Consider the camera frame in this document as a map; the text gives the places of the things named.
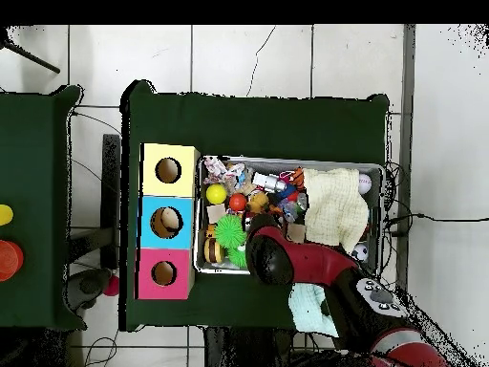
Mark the orange ball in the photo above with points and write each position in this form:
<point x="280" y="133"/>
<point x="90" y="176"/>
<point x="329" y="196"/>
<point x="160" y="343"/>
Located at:
<point x="237" y="202"/>

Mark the dark green table cloth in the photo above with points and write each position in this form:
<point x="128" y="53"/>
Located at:
<point x="34" y="153"/>
<point x="248" y="126"/>

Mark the small green spiky ball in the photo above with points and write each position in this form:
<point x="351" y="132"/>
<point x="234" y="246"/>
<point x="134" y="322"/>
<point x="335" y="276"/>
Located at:
<point x="238" y="257"/>

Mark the yellow round object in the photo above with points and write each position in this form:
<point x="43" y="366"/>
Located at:
<point x="4" y="215"/>

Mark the large green spiky ball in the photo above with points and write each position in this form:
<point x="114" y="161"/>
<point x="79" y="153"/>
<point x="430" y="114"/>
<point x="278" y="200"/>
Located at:
<point x="229" y="231"/>

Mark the tan plush animal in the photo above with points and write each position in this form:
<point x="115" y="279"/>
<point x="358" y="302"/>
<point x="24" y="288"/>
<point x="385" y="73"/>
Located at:
<point x="258" y="202"/>

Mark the silver mesh bin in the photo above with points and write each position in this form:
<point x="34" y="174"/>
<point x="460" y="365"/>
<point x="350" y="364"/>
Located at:
<point x="275" y="163"/>

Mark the wooden box with three holes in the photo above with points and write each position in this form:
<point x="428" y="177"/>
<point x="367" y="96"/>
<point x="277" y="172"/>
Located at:
<point x="168" y="267"/>

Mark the black rod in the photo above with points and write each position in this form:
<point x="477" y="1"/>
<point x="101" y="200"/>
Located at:
<point x="34" y="59"/>

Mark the mint green muslin cloth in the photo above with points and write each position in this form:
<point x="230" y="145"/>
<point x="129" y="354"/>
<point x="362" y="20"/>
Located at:
<point x="307" y="309"/>

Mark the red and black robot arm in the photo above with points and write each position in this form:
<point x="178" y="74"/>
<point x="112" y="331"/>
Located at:
<point x="317" y="260"/>

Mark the silver plastic toy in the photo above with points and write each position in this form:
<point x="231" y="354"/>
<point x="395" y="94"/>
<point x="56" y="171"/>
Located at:
<point x="269" y="182"/>

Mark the toy burger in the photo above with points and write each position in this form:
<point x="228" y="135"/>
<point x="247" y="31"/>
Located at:
<point x="213" y="251"/>

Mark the cream muslin cloth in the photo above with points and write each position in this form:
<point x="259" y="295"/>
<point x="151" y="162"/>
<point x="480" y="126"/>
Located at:
<point x="336" y="210"/>

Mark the orange round object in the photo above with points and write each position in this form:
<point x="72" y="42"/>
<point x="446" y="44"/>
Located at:
<point x="9" y="260"/>

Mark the small white baseball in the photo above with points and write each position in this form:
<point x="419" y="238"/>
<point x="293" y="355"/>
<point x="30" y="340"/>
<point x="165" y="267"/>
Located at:
<point x="365" y="184"/>

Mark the grey rounded object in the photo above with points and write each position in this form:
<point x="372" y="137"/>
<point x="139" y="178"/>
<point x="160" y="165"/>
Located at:
<point x="88" y="286"/>

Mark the smooth yellow ball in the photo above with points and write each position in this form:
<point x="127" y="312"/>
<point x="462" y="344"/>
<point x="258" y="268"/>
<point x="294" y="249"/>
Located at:
<point x="216" y="194"/>

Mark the small soccer ball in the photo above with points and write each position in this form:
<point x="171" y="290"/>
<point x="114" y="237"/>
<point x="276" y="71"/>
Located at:
<point x="359" y="252"/>

